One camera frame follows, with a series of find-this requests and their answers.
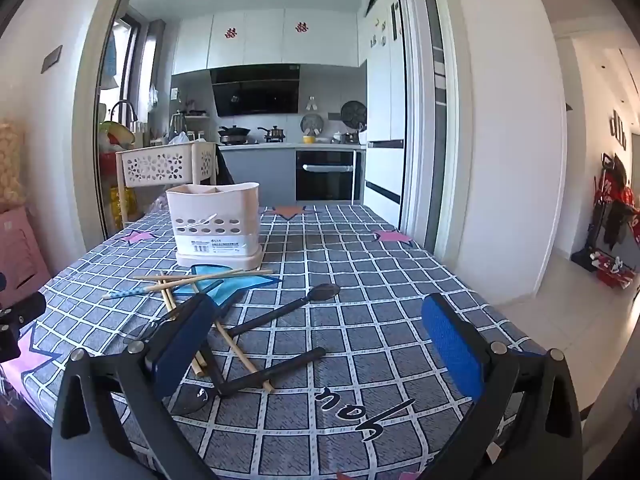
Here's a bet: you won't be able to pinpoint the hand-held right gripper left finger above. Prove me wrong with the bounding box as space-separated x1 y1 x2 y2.
50 292 221 480

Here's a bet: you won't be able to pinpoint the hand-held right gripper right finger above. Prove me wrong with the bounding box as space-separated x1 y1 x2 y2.
421 293 584 480

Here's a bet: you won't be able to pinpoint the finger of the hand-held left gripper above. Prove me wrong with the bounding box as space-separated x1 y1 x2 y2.
0 291 47 361

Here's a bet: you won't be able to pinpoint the blue patterned chopstick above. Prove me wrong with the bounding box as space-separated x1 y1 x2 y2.
101 285 163 301

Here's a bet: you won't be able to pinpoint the cream plastic utensil holder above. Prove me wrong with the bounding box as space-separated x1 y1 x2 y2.
165 181 264 269

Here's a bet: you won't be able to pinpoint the pink plastic stool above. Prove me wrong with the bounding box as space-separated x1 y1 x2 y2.
0 207 53 291

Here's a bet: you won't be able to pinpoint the grey checked star tablecloth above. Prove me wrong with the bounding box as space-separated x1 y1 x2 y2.
0 204 548 480

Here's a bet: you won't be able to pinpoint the cream bumpy foam sheet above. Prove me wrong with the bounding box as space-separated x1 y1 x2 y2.
0 120 26 211

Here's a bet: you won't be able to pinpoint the gold foil packet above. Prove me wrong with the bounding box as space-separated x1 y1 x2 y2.
110 187 138 226

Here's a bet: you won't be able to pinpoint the red plastic basket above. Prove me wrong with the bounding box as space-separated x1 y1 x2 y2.
100 152 121 188

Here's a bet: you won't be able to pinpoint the red white floor bag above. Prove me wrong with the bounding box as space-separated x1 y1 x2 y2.
590 255 638 288

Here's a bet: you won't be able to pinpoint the cream plastic trolley cart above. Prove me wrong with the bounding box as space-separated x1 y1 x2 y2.
116 141 218 226

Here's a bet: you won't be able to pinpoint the grey kitchen counter cabinet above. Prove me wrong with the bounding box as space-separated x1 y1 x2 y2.
217 142 366 206

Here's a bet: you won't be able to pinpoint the green yellow bowl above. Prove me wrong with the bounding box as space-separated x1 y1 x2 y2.
99 121 136 146

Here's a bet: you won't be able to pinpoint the black built-in oven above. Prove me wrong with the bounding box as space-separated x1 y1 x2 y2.
295 150 357 203

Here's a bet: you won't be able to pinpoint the black wok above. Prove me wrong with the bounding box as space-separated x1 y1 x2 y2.
218 126 252 145

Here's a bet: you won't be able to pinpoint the hanging red black clothes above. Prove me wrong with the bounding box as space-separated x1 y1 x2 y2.
590 152 640 251

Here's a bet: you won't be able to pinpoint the metal kitchen faucet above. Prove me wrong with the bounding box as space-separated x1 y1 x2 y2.
110 100 138 133

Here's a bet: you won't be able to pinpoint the white refrigerator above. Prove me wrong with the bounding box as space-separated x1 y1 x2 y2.
362 0 406 221

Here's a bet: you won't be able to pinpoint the dark round hanging pan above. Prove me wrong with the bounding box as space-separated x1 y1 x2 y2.
340 100 367 128

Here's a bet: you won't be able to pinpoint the black range hood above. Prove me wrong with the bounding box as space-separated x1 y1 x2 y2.
210 64 302 117

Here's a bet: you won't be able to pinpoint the white upper kitchen cabinets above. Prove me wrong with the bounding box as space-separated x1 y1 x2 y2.
172 7 366 76

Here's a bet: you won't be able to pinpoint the black wall picture frames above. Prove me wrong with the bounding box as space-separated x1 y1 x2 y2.
609 109 629 151

